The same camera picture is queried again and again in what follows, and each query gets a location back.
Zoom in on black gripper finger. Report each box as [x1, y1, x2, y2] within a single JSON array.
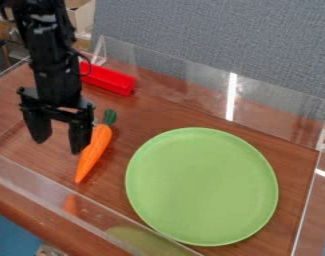
[[23, 110, 52, 144], [68, 121, 92, 155]]

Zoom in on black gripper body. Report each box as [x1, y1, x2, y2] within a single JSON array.
[[16, 87, 95, 122]]

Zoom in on orange toy carrot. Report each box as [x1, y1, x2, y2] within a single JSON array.
[[73, 109, 116, 184]]

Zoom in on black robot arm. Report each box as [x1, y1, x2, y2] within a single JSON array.
[[12, 0, 95, 154]]

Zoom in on red plastic block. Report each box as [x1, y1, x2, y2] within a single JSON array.
[[79, 61, 136, 96]]

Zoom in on green round plate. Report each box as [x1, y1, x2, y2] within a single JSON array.
[[124, 127, 278, 246]]

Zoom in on black cable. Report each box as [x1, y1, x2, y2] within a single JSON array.
[[72, 49, 93, 76]]

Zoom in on clear acrylic enclosure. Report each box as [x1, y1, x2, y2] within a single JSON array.
[[0, 39, 325, 256]]

